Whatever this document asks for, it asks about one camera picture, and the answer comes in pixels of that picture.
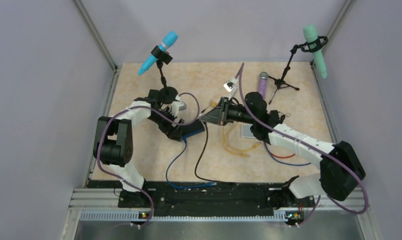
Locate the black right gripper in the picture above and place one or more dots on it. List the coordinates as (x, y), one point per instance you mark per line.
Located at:
(219, 115)

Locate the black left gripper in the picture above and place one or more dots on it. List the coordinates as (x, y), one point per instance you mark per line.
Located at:
(168, 129)

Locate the black network switch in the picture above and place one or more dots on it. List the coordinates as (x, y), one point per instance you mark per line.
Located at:
(192, 129)

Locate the white network switch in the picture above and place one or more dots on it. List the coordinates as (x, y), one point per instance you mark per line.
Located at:
(246, 131)

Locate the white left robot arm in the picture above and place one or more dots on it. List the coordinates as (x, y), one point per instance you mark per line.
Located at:
(113, 143)

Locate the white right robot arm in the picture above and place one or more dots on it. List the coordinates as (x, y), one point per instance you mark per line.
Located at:
(340, 170)

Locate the black round-base mic stand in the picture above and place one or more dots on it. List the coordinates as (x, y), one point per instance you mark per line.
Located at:
(164, 79)

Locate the purple glitter microphone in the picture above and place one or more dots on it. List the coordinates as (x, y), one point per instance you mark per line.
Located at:
(262, 84)

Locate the cyan microphone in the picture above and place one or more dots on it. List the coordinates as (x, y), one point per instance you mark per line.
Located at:
(167, 42)

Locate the mint green microphone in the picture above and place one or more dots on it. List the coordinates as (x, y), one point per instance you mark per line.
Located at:
(315, 44)

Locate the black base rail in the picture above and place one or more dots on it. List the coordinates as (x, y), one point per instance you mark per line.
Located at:
(219, 200)

